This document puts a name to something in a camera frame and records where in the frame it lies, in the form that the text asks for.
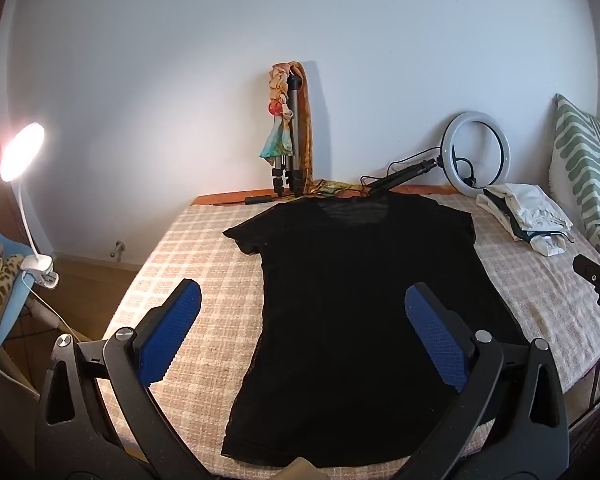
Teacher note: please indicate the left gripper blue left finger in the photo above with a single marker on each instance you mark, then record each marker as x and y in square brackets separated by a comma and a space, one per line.
[137, 357]

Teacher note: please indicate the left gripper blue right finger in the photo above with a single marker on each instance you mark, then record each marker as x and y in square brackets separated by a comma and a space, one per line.
[467, 361]

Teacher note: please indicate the black t-shirt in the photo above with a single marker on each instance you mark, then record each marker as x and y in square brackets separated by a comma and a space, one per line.
[339, 377]

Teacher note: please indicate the pile of white clothes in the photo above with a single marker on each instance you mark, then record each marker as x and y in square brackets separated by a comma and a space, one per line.
[528, 215]

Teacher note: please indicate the checkered beige bed cover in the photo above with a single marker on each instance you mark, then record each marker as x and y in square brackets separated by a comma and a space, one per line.
[200, 386]

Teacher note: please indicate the green striped white pillow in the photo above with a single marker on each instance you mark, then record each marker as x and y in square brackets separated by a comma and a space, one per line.
[574, 176]

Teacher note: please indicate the blue chair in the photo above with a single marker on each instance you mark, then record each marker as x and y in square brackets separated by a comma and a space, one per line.
[7, 279]

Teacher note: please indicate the black power adapter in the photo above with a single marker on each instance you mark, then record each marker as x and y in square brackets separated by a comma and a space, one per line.
[259, 199]

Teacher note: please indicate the orange patterned bed sheet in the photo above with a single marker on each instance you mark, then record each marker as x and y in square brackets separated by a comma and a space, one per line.
[322, 189]

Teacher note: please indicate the grey tripod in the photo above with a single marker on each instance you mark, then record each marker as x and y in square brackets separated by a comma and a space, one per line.
[286, 172]

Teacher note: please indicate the white clip desk lamp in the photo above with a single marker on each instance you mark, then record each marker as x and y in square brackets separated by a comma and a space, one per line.
[18, 155]

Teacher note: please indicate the white ring light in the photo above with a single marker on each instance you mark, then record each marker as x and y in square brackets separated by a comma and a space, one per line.
[474, 153]

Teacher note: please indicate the black ring light stand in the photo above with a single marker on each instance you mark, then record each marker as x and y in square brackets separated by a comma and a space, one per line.
[389, 182]

